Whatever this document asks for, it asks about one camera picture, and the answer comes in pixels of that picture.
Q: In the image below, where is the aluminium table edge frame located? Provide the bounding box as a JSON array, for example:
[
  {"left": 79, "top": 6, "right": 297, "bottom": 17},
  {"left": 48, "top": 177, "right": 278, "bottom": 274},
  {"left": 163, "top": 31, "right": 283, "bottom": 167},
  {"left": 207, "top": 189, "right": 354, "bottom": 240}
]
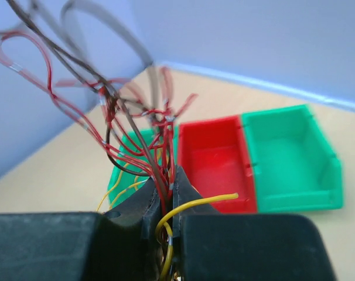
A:
[{"left": 156, "top": 60, "right": 355, "bottom": 112}]

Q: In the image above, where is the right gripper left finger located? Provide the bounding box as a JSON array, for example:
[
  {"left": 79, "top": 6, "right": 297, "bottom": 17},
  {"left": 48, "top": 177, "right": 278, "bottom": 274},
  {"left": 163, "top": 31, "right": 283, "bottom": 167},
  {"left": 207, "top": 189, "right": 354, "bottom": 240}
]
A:
[{"left": 0, "top": 179, "right": 159, "bottom": 280}]

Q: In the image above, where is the red plastic bin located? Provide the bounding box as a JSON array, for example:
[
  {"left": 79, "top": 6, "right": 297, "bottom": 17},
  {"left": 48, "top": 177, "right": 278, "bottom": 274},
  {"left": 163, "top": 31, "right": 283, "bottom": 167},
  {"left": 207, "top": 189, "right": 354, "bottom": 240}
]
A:
[{"left": 177, "top": 115, "right": 257, "bottom": 214}]

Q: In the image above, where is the near green plastic bin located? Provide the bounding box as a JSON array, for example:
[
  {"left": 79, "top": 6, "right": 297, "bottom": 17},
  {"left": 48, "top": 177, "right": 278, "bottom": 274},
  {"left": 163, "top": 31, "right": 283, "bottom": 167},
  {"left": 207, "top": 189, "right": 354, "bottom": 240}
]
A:
[{"left": 103, "top": 126, "right": 179, "bottom": 209}]

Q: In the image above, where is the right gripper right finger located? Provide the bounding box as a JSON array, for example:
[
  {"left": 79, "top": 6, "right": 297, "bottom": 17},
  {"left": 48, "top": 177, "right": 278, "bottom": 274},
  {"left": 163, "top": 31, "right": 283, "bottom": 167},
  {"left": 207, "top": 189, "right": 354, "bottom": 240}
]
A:
[{"left": 170, "top": 164, "right": 339, "bottom": 281}]

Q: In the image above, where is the far green plastic bin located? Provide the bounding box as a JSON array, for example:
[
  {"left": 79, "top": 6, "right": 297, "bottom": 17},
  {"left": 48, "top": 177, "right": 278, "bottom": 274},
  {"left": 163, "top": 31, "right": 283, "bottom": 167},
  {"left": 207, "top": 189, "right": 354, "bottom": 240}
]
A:
[{"left": 241, "top": 105, "right": 344, "bottom": 213}]

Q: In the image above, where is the green plastic bin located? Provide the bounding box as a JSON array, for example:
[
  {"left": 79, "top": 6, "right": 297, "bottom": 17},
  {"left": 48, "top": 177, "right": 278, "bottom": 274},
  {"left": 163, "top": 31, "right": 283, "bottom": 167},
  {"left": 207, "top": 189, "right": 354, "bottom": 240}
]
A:
[
  {"left": 103, "top": 126, "right": 179, "bottom": 209},
  {"left": 241, "top": 105, "right": 344, "bottom": 213}
]

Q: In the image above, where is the red wire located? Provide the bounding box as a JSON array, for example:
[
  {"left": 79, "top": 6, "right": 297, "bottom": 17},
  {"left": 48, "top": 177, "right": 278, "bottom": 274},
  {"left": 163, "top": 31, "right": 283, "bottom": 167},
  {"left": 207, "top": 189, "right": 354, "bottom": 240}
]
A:
[{"left": 0, "top": 30, "right": 199, "bottom": 252}]

